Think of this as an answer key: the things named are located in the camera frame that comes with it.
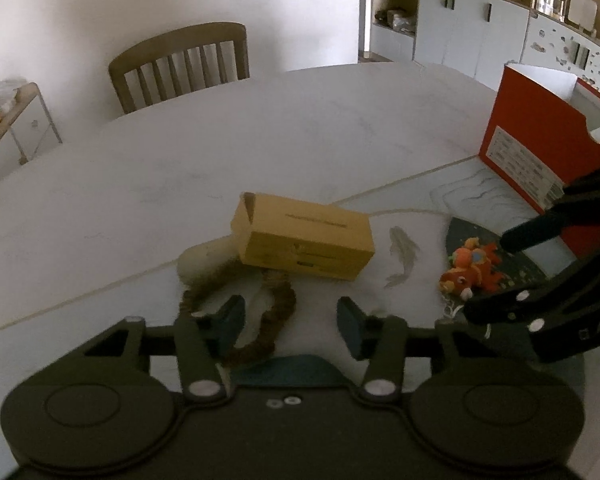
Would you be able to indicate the beige oval pebble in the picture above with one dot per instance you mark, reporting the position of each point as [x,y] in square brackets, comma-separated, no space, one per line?
[205,257]

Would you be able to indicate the red cardboard box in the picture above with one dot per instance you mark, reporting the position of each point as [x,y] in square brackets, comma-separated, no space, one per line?
[535,160]

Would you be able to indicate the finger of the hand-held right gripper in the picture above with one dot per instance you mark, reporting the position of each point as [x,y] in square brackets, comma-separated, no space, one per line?
[520,302]
[540,227]

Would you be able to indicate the white cabinet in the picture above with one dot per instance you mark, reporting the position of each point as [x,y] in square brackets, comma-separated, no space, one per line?
[485,30]

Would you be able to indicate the orange fish plush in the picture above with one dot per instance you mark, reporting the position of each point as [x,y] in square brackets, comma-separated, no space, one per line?
[472,267]

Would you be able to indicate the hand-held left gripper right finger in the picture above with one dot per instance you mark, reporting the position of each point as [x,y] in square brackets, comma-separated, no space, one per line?
[352,325]

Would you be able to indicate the wood topped side cabinet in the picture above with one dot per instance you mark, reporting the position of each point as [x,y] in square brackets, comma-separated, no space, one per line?
[25,130]

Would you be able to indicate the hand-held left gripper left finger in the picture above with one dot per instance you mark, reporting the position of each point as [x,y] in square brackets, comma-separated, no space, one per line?
[230,320]

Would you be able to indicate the wooden slat chair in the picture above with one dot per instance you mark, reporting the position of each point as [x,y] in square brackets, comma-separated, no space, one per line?
[180,65]

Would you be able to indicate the open shelf unit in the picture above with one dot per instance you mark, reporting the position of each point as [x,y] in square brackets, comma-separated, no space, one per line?
[392,20]

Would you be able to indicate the yellow cardboard box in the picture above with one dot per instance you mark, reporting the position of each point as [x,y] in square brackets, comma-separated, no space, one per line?
[305,240]

